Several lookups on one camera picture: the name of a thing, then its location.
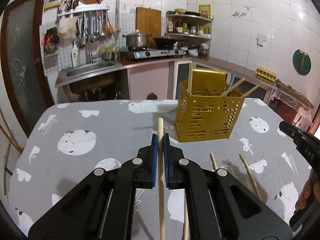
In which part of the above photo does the long wooden chopstick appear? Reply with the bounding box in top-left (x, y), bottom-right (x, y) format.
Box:
top-left (157, 118), bottom-right (165, 240)

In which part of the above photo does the person's hand right edge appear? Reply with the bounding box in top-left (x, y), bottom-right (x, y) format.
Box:
top-left (295, 170), bottom-right (320, 211)

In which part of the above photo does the grey patterned tablecloth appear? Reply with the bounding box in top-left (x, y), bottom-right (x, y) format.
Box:
top-left (8, 98), bottom-right (311, 233)

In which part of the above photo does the yellow egg tray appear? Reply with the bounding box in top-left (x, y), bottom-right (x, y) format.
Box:
top-left (255, 67), bottom-right (277, 83)

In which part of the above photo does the chopstick in holder right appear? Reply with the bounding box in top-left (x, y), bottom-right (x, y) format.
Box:
top-left (241, 82), bottom-right (263, 98)

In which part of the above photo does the chopstick in holder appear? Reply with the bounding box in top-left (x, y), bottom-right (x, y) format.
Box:
top-left (241, 82), bottom-right (263, 98)
top-left (219, 78), bottom-right (245, 97)
top-left (188, 61), bottom-right (193, 95)

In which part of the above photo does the yellow perforated utensil holder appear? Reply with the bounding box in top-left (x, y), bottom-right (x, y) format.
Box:
top-left (175, 68), bottom-right (245, 142)

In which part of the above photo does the chopstick in holder middle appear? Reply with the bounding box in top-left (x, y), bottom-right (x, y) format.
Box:
top-left (219, 78), bottom-right (245, 97)

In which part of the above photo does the chopstick in holder left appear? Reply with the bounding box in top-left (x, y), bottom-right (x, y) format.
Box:
top-left (188, 61), bottom-right (193, 95)

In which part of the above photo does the steel sink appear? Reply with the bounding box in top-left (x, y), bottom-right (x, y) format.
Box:
top-left (66, 61), bottom-right (119, 77)

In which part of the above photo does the steel gas stove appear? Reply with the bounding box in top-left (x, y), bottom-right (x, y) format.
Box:
top-left (120, 48), bottom-right (187, 60)

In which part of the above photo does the steel cooking pot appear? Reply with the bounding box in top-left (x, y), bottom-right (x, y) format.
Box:
top-left (122, 29), bottom-right (152, 49)

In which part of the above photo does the black wok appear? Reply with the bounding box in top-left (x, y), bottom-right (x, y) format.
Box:
top-left (153, 36), bottom-right (189, 49)

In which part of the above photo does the steel corner shelf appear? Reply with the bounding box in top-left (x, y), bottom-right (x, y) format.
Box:
top-left (165, 13), bottom-right (213, 41)

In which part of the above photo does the rectangular wooden cutting board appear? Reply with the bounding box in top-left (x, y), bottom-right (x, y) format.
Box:
top-left (136, 7), bottom-right (162, 38)

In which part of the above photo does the steel utensil rack shelf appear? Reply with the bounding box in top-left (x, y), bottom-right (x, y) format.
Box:
top-left (57, 4), bottom-right (110, 17)

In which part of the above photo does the green round wall hanger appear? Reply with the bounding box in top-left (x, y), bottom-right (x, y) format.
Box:
top-left (292, 49), bottom-right (311, 76)

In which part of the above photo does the wooden stick by wall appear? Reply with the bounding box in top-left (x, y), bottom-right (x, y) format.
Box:
top-left (0, 108), bottom-right (23, 154)

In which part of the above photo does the yellow wall picture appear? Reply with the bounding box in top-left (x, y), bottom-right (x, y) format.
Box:
top-left (198, 4), bottom-right (212, 19)

